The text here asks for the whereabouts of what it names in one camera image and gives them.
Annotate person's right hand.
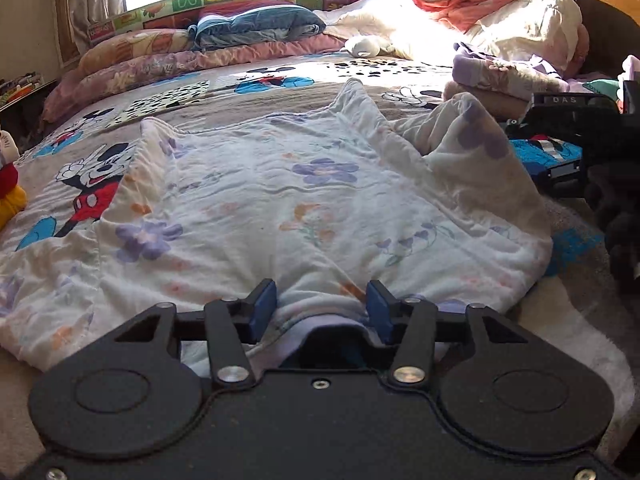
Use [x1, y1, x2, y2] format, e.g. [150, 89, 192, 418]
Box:
[584, 159, 640, 303]

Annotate grey patterned curtain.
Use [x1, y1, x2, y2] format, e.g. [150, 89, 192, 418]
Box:
[66, 0, 126, 56]

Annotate white floral quilted top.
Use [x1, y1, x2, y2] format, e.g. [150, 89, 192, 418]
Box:
[0, 77, 553, 378]

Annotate dark desk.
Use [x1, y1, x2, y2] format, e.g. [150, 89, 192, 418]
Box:
[0, 72, 60, 141]

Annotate orange cartoon pillow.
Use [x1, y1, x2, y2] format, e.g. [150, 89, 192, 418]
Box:
[79, 27, 198, 78]

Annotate cartoon mouse printed blanket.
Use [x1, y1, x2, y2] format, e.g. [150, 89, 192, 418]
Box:
[0, 52, 640, 461]

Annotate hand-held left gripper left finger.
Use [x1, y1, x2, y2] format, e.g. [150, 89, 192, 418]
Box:
[107, 279, 278, 392]

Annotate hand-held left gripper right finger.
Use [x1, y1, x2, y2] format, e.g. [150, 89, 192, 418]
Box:
[365, 279, 533, 390]

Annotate white fleece blanket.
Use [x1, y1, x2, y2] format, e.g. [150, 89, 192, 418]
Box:
[324, 0, 585, 68]

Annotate beige rolled cloth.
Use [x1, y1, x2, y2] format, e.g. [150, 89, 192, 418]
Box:
[442, 80, 532, 119]

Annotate pink purple floral pillow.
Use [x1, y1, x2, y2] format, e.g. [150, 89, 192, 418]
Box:
[42, 39, 353, 122]

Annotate small white plush toy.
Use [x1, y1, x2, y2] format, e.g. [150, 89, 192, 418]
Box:
[341, 34, 385, 58]

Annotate dark wooden headboard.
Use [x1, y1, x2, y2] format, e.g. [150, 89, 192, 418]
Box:
[547, 0, 640, 81]

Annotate folded purple printed clothes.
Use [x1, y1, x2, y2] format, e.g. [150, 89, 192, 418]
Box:
[452, 41, 571, 102]

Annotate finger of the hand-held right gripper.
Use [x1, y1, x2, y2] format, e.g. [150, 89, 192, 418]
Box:
[546, 159, 586, 184]
[505, 110, 535, 137]

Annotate red yellow plush toy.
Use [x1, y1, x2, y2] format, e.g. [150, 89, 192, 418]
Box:
[0, 129, 28, 235]

